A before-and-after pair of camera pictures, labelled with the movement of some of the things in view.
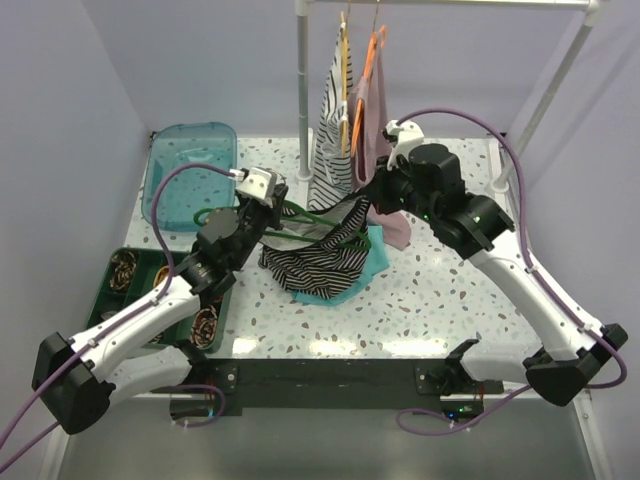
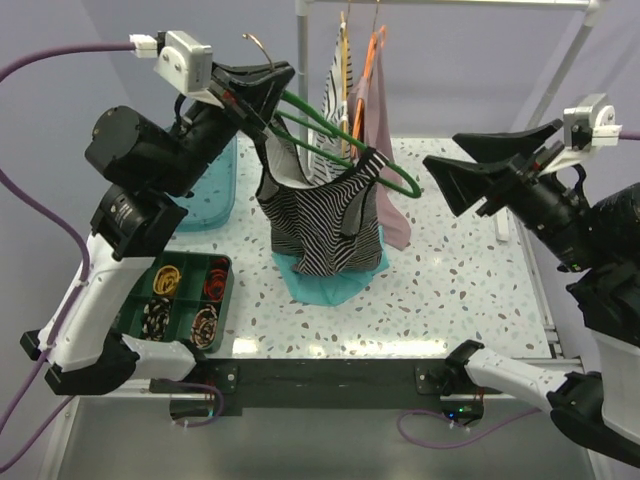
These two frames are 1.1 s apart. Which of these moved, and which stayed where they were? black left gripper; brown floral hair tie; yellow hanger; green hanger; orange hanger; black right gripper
Moved: black right gripper; black left gripper; green hanger
Stayed: yellow hanger; brown floral hair tie; orange hanger
